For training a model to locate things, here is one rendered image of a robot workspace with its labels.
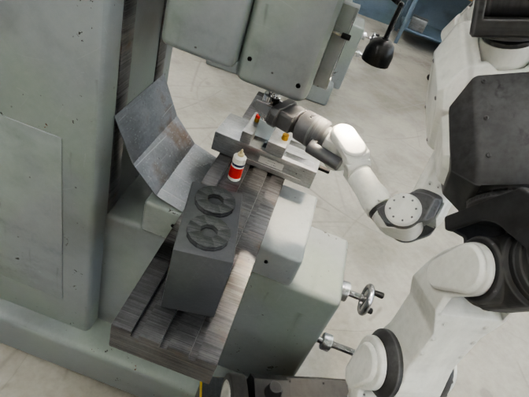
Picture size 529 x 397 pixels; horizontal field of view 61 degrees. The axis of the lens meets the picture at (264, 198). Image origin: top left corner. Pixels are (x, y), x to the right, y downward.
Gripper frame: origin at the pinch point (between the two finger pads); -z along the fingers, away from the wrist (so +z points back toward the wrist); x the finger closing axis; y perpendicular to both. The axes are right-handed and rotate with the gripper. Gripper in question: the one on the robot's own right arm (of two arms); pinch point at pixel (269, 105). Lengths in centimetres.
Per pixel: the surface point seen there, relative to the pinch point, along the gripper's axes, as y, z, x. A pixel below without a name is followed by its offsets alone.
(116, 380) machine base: 116, -10, 36
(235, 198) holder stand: 8.2, 13.9, 30.2
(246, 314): 68, 20, 9
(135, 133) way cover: 17.7, -27.4, 21.0
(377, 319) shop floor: 124, 59, -82
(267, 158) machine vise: 22.1, 0.2, -9.3
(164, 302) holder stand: 25, 16, 52
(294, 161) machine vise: 19.9, 7.7, -13.0
